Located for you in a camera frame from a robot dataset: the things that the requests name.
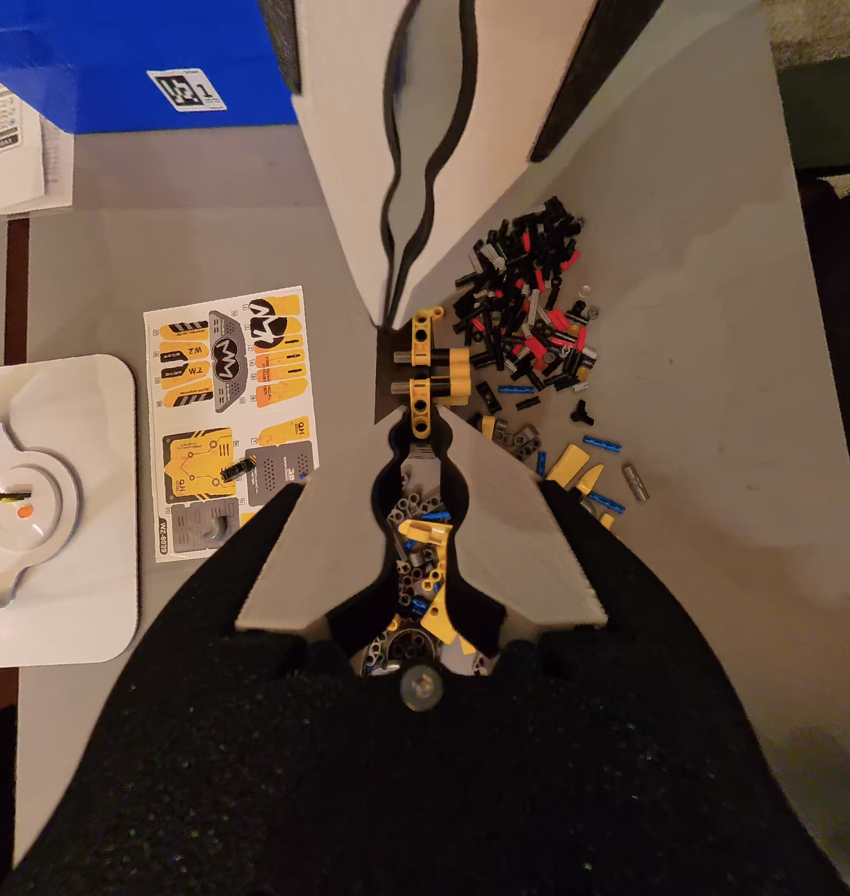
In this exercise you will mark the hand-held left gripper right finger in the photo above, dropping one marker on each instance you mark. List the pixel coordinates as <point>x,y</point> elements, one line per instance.
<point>523,553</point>

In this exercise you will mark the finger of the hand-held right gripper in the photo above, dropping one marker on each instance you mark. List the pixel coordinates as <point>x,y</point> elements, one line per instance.
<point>341,126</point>
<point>509,105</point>

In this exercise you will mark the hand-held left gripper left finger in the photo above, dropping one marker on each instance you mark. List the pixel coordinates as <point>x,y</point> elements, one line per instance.
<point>313,553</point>

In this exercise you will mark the grey elbow pipe brick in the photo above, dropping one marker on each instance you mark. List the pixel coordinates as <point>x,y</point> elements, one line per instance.
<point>220,530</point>

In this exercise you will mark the grey curved brick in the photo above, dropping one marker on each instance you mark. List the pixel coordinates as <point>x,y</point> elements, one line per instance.
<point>587,505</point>

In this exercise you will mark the yellow holed connector brick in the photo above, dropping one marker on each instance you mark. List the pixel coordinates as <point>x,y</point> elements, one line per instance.
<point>607,521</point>

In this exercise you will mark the small yellow pointed brick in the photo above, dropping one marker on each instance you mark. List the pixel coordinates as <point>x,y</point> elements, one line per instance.
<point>589,481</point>

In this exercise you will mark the large yellow curved brick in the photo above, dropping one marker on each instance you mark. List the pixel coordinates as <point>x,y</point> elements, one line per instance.
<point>568,465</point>

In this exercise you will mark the pile of yellow grey bricks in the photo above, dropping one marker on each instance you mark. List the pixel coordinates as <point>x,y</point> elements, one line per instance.
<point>425,528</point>

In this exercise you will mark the small black brick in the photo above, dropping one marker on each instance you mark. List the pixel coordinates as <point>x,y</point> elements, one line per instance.
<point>490,397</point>
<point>237,470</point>

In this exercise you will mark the small grey brick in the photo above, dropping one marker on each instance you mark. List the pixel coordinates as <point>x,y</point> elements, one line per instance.
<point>525,441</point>

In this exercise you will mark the grey cylinder connector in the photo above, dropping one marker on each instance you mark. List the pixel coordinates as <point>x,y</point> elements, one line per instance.
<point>636,481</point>

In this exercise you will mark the black T connector brick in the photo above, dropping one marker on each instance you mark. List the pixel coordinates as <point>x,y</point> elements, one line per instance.
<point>581,414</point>

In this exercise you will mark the pile of black red pins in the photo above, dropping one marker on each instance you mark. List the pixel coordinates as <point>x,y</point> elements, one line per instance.
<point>523,308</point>

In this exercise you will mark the yellow and black brick assembly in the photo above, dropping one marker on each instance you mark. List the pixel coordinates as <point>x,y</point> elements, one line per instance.
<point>383,336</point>

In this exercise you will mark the yellow grey sticker sheet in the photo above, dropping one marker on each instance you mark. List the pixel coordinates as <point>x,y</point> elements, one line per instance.
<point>194,371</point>

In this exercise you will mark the white rounded tray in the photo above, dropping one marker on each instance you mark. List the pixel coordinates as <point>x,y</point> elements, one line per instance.
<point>96,595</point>

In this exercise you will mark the black office chair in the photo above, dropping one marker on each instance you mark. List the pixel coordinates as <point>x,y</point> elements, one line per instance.
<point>831,112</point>

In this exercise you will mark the blue storage box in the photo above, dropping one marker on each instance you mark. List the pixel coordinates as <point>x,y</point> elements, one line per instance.
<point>82,70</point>

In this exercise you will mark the small black yellow piece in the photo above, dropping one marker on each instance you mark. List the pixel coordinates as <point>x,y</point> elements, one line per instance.
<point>13,497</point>

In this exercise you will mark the white printed paper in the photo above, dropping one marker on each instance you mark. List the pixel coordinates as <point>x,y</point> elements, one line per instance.
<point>18,161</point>

